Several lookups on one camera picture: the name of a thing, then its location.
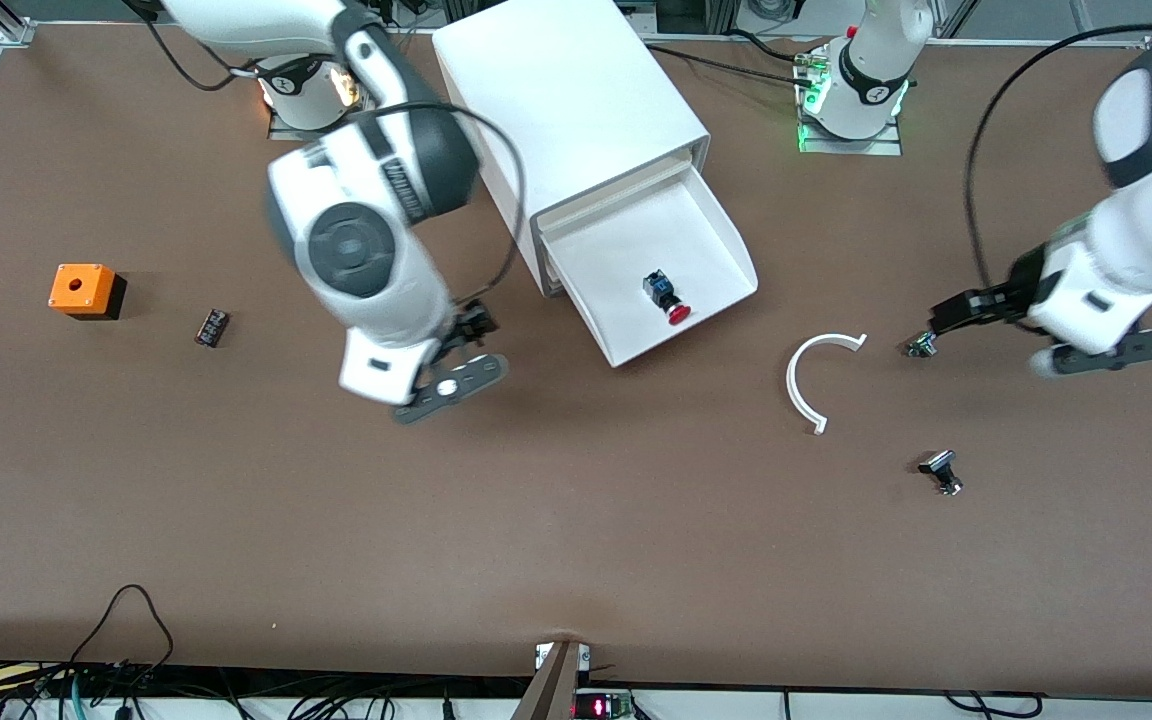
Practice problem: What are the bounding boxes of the red push button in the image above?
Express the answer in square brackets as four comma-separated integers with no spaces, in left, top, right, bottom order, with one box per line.
[642,268,693,327]

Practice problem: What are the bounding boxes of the white drawer cabinet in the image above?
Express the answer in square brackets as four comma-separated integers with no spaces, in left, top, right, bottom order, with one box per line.
[431,0,712,298]

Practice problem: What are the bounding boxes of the small metal knob lower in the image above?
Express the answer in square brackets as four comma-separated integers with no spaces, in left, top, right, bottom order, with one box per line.
[917,449,965,498]

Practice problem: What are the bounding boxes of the white curved plastic arc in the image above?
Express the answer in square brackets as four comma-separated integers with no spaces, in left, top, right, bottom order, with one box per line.
[785,332,869,437]

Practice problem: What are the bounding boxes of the device with red display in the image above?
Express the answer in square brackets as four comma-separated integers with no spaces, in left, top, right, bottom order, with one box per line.
[572,690,637,720]

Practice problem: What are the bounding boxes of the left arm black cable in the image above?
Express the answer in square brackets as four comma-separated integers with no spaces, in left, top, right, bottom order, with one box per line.
[964,22,1152,296]

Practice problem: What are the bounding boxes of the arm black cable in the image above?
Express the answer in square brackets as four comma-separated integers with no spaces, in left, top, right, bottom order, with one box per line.
[964,22,1152,296]
[146,10,527,313]

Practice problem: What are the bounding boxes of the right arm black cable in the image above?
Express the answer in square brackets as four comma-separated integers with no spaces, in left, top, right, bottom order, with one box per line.
[146,10,527,313]

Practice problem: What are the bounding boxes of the orange button enclosure box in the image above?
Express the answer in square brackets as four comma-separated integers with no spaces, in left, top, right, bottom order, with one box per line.
[48,263,128,322]

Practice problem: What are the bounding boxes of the short black power cable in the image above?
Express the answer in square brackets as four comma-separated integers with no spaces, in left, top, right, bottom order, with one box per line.
[729,27,802,63]

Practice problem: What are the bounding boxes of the long black power cable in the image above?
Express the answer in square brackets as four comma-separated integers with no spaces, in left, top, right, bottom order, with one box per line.
[641,42,809,87]

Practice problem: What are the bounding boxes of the looped black cable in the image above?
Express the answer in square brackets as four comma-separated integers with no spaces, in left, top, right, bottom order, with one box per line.
[66,584,177,691]

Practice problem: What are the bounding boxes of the brown wooden post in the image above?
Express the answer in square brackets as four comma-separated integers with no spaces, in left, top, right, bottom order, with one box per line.
[511,640,585,720]

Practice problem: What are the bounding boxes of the thin black cable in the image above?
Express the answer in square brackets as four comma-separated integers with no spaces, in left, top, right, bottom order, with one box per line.
[944,690,1047,720]

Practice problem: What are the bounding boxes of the white cable duct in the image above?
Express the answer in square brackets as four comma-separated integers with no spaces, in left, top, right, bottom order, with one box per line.
[0,688,1152,720]

